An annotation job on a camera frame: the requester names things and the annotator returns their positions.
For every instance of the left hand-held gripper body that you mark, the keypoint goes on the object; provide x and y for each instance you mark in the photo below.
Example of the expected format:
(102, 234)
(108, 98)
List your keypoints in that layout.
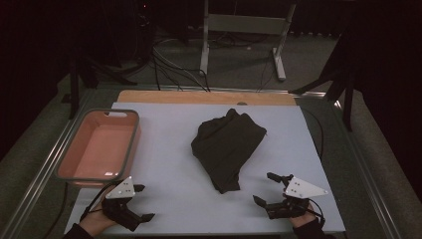
(121, 199)

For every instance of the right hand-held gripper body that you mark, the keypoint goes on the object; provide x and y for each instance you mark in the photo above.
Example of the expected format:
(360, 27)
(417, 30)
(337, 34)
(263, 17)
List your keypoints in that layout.
(298, 194)

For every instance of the pink basket with grey rim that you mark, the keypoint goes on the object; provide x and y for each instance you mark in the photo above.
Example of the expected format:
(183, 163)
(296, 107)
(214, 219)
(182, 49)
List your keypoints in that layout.
(99, 149)

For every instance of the dark cloth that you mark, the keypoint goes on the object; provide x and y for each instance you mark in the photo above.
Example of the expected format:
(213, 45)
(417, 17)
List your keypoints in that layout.
(225, 149)

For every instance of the person's right hand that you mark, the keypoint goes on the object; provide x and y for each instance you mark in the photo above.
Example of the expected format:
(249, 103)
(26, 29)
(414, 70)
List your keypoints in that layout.
(300, 219)

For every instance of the person's left hand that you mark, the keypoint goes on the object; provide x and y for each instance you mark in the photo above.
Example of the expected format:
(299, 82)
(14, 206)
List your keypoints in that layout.
(94, 222)

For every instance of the white table mat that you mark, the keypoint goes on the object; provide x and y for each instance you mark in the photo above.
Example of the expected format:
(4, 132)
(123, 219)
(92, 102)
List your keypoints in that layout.
(166, 149)

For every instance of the black tripod stand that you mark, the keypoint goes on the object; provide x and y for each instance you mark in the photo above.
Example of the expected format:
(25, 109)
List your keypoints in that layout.
(74, 86)
(346, 99)

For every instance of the wooden board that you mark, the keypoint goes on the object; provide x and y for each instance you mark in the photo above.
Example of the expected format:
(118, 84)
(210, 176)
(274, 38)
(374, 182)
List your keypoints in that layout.
(199, 98)

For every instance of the white metal stand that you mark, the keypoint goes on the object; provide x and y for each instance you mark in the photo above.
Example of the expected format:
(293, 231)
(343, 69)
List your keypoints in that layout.
(245, 23)

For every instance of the aluminium rail frame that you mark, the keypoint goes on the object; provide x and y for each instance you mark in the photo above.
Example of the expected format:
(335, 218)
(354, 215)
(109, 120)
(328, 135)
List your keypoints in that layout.
(31, 192)

